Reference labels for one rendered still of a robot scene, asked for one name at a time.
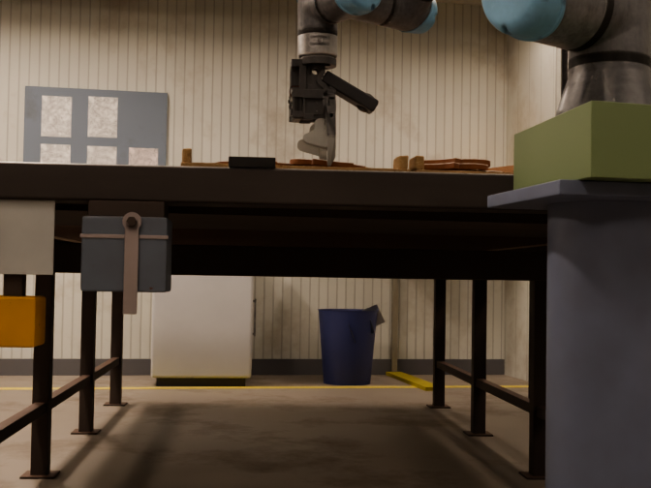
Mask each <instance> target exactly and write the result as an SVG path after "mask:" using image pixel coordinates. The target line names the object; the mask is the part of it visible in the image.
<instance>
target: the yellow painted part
mask: <svg viewBox="0 0 651 488"><path fill-rule="evenodd" d="M45 333H46V298H45V297H44V296H31V295H26V275H23V274H4V287H3V295H0V348H34V347H37V346H39V345H42V344H43V343H44V342H45Z"/></svg>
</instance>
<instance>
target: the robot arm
mask: <svg viewBox="0 0 651 488"><path fill-rule="evenodd" d="M296 2H297V57H298V58H299V59H292V60H291V62H290V95H289V100H288V104H289V122H292V123H299V124H310V123H314V124H313V125H311V127H310V130H309V133H307V134H305V135H304V136H303V139H301V140H299V141H298V143H297V148H298V150H300V151H302V152H305V153H309V154H312V155H316V156H319V159H321V160H327V166H328V167H330V166H331V164H332V162H333V161H334V159H335V150H336V96H338V97H340V98H342V99H343V100H345V101H347V102H348V103H350V104H352V105H353V106H355V107H357V109H358V110H360V111H361V112H366V113H368V114H371V113H372V112H373V111H374V110H375V108H376V107H377V105H378V103H379V101H378V100H377V99H375V98H374V97H373V96H372V95H371V94H369V93H365V92H363V91H361V90H360V89H358V88H356V87H355V86H353V85H352V84H351V83H349V82H347V81H346V80H344V79H342V78H341V77H339V76H337V75H335V74H333V73H331V72H330V71H325V70H330V69H334V68H336V58H337V23H338V22H341V21H344V20H347V19H353V20H358V21H362V22H366V23H371V24H375V25H380V26H384V27H388V28H392V29H396V30H399V31H401V32H405V33H414V34H422V33H425V32H427V31H428V30H429V29H430V28H431V27H432V26H433V24H434V23H435V20H436V19H435V16H436V15H437V13H438V7H437V3H436V1H435V0H296ZM481 2H482V7H483V10H484V13H485V15H486V17H487V19H488V20H489V21H490V23H491V24H492V25H493V26H494V27H495V28H496V29H497V30H499V31H500V32H502V33H505V34H507V35H510V36H511V37H513V38H515V39H518V40H520V41H525V42H535V43H539V44H543V45H547V46H554V47H558V48H562V49H565V50H568V51H569V65H568V80H567V83H566V86H565V88H564V91H563V94H562V97H561V100H560V103H559V106H558V108H557V110H556V114H555V116H557V115H559V114H562V113H564V112H566V111H568V110H571V109H573V108H575V107H579V106H581V105H583V104H586V103H588V102H590V101H604V102H617V103H630V104H643V105H651V0H481ZM312 71H316V72H317V74H316V75H314V74H313V73H312ZM335 95H336V96H335Z"/></svg>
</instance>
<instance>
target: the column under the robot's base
mask: <svg viewBox="0 0 651 488"><path fill-rule="evenodd" d="M487 207H488V208H501V209H532V210H547V287H546V396H545V488H651V183H646V182H620V181H595V180H569V179H559V180H555V181H550V182H546V183H542V184H538V185H534V186H529V187H525V188H521V189H516V190H512V191H507V192H504V193H499V194H495V195H491V196H488V197H487Z"/></svg>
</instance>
